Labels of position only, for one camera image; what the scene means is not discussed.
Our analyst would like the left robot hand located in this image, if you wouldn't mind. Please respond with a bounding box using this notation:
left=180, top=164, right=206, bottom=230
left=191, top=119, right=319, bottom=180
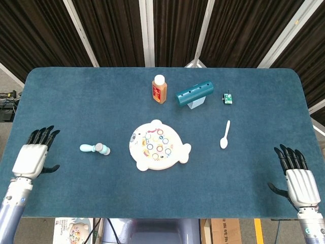
left=12, top=125, right=61, bottom=180

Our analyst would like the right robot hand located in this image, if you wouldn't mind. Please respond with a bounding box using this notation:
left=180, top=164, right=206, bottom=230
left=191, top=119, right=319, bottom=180
left=267, top=144, right=321, bottom=211

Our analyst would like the light blue toy rattle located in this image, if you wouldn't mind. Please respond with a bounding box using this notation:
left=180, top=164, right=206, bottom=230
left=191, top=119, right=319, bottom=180
left=79, top=142, right=111, bottom=156

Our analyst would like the toy box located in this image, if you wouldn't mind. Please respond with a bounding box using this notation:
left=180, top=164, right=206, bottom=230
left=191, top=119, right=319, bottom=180
left=52, top=217, right=94, bottom=244

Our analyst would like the white fish-shaped toy board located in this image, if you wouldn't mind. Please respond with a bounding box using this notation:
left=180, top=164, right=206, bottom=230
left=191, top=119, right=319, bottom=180
left=128, top=119, right=192, bottom=171

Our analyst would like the blue table mat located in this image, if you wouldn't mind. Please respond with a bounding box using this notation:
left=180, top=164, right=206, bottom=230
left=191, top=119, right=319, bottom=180
left=0, top=67, right=325, bottom=219

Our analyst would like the white plastic spoon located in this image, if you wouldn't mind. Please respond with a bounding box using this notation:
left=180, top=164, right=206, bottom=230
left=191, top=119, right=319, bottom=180
left=219, top=120, right=231, bottom=149

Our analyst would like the brown cardboard box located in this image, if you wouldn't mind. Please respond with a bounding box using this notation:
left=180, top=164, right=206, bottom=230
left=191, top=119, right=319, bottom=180
left=200, top=218, right=242, bottom=244

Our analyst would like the teal half-cylinder holder with holes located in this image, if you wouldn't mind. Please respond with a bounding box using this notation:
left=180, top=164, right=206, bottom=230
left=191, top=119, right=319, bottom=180
left=176, top=80, right=214, bottom=107

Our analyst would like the orange juice bottle white cap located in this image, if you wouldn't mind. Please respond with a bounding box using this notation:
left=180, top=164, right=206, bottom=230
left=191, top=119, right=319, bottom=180
left=151, top=74, right=168, bottom=104

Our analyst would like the lavender robot torso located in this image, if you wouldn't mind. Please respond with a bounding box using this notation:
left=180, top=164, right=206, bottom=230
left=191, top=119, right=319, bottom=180
left=101, top=218, right=201, bottom=244

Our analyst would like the dark brown curtain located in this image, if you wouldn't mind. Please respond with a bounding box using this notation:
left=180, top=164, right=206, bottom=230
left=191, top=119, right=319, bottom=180
left=0, top=0, right=325, bottom=128

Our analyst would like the black electronics with cables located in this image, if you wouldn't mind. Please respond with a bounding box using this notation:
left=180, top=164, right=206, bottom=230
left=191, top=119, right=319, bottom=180
left=0, top=90, right=23, bottom=123

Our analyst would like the white frame post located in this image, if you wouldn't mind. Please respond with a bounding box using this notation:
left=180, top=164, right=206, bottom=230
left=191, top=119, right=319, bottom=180
left=0, top=62, right=25, bottom=89
left=256, top=0, right=312, bottom=69
left=62, top=0, right=100, bottom=68
left=138, top=0, right=156, bottom=68
left=184, top=0, right=217, bottom=69
left=308, top=104, right=325, bottom=133

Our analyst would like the black cable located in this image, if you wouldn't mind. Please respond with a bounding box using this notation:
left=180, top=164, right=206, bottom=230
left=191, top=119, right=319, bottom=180
left=106, top=218, right=121, bottom=244

